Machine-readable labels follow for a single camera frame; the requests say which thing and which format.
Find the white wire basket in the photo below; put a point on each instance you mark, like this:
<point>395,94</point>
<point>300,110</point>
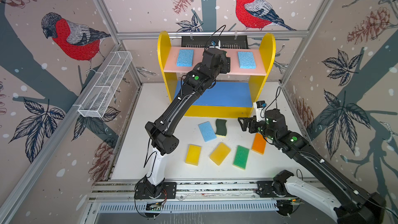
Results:
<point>99,97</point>

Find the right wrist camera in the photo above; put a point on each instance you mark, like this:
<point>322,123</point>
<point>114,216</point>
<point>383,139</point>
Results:
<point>259,107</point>

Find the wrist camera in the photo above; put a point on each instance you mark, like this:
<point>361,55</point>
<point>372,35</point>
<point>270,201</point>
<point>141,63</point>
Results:
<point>259,107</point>
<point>215,44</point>

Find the yellow shelf unit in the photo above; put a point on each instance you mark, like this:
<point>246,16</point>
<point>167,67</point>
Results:
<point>227,99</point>

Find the green yellow scouring sponge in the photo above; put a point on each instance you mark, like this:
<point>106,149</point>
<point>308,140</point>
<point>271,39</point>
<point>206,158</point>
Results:
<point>221,128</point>

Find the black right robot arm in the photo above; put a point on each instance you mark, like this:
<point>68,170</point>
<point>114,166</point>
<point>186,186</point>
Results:
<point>343,201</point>

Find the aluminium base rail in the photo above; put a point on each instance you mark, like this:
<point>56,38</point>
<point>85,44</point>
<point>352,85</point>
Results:
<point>185,190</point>

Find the light blue sponge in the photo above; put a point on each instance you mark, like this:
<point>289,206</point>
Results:
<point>185,58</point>
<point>246,60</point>
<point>207,131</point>

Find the yellow orange sponge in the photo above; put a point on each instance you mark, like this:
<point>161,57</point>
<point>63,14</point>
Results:
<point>220,153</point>

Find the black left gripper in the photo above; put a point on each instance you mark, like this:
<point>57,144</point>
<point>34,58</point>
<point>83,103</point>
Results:
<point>225,65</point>

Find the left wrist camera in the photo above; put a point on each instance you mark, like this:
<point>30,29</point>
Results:
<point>215,44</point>

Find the black perforated metal tray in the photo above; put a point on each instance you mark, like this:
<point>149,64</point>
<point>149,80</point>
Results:
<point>223,42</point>

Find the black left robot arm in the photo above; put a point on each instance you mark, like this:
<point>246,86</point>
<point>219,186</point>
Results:
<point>161,132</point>

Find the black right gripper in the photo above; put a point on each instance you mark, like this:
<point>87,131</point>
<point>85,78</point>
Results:
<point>252,124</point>

